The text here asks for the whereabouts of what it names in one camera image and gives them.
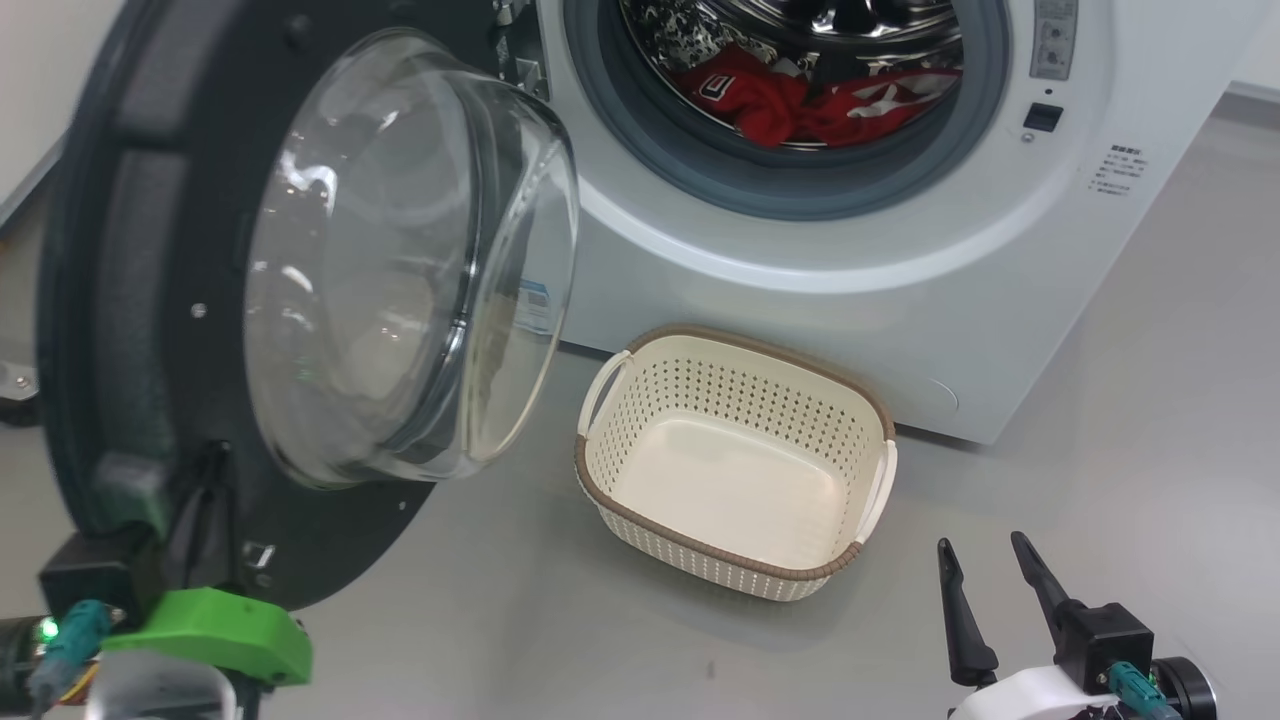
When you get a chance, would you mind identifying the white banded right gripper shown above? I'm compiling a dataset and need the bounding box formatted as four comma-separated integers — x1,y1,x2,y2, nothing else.
937,531,1218,720

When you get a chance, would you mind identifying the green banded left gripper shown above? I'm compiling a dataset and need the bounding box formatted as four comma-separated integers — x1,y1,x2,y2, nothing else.
0,440,313,693

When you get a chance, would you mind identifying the dark round glass washer door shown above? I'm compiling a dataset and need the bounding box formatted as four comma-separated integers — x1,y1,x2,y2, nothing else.
35,0,583,613

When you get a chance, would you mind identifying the red and white garment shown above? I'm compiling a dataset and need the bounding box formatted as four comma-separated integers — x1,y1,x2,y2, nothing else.
675,45,963,151

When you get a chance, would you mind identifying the cream perforated laundry basket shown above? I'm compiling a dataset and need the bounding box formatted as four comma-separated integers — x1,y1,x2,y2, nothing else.
574,323,899,603

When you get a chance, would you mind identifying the white washing machine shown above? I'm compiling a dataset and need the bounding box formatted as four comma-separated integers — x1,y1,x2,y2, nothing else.
490,0,1273,447

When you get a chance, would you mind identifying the stainless steel washing machine drum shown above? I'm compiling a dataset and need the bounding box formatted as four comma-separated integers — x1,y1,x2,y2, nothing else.
618,0,966,151

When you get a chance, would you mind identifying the blue white energy label sticker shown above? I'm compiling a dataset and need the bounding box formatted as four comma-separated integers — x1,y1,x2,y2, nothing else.
517,280,554,336

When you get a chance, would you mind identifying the printed text label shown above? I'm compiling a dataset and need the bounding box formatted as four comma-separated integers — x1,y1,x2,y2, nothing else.
1088,144,1151,197

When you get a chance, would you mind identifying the grey warning label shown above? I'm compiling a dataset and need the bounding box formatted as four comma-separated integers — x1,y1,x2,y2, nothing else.
1030,0,1080,81

